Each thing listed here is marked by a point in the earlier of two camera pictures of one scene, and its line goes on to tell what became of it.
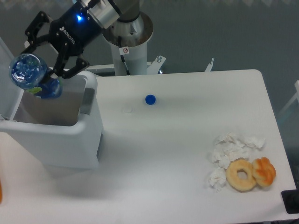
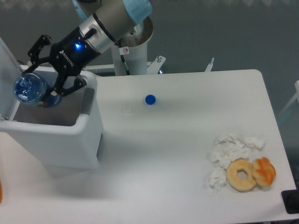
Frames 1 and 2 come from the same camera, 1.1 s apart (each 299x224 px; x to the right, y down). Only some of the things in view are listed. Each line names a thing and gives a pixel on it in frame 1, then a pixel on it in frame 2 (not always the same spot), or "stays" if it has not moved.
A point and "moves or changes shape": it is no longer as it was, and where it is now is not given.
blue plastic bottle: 28,71 moves or changes shape
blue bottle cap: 150,99 stays
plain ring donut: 232,178 stays
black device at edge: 290,199 stays
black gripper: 69,34 to 69,56
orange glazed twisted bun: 264,171 stays
